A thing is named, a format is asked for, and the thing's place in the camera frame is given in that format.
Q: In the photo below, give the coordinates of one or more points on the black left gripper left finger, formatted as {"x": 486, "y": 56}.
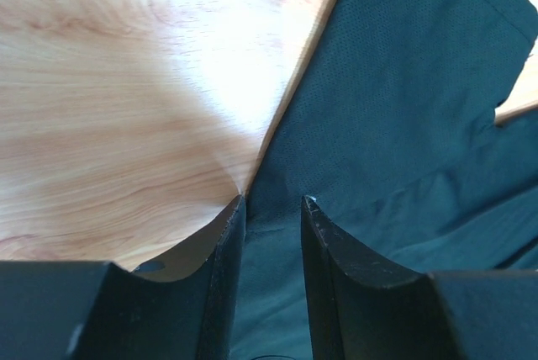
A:
{"x": 178, "y": 305}

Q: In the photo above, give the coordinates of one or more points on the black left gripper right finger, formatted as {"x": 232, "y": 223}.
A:
{"x": 362, "y": 305}

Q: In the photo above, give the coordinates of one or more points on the black t shirt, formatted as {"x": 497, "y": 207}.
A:
{"x": 392, "y": 131}

